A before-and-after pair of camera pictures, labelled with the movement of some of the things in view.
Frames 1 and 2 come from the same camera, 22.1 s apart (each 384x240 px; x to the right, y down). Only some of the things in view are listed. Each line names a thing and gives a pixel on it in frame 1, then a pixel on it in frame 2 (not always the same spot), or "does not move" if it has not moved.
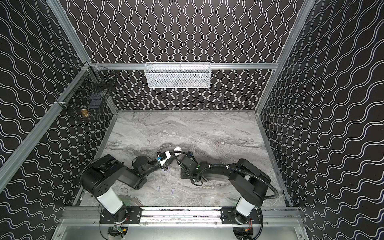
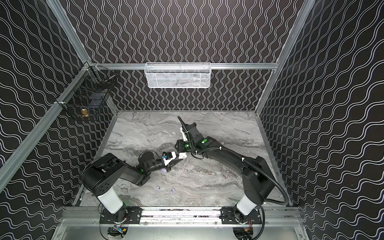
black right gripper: [179, 157] to [188, 130]
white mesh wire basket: [178, 75] does not move
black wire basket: [89, 89] does not move
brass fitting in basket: [84, 112] does not move
